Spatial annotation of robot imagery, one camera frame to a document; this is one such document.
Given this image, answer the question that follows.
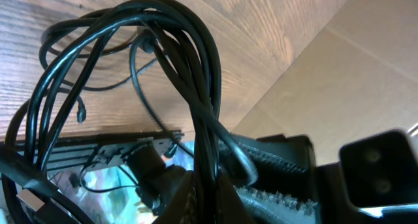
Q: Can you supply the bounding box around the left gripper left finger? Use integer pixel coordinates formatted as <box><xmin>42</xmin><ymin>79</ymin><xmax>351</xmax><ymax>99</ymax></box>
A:
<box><xmin>159</xmin><ymin>171</ymin><xmax>198</xmax><ymax>224</ymax></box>

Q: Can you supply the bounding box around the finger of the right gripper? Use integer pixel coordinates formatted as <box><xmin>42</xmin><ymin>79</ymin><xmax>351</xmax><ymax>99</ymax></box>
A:
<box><xmin>234</xmin><ymin>134</ymin><xmax>317</xmax><ymax>198</ymax></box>

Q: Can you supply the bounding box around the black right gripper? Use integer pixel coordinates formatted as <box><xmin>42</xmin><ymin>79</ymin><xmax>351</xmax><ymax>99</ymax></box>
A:
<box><xmin>235</xmin><ymin>163</ymin><xmax>417</xmax><ymax>224</ymax></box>

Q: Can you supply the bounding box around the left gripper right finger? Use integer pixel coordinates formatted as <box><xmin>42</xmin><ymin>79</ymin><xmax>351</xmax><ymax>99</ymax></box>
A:
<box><xmin>216</xmin><ymin>174</ymin><xmax>255</xmax><ymax>224</ymax></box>

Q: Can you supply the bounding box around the thin black cable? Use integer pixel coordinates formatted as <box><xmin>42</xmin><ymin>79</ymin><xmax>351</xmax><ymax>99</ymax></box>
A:
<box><xmin>39</xmin><ymin>18</ymin><xmax>197</xmax><ymax>194</ymax></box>

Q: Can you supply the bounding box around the thick black cable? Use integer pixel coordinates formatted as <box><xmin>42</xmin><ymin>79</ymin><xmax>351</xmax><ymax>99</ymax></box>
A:
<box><xmin>0</xmin><ymin>0</ymin><xmax>259</xmax><ymax>224</ymax></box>

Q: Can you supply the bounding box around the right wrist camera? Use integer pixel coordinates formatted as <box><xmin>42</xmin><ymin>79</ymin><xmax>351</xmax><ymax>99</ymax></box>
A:
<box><xmin>339</xmin><ymin>130</ymin><xmax>417</xmax><ymax>208</ymax></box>

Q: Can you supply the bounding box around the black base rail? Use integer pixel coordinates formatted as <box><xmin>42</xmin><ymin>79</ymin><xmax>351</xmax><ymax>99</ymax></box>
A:
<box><xmin>12</xmin><ymin>129</ymin><xmax>184</xmax><ymax>172</ymax></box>

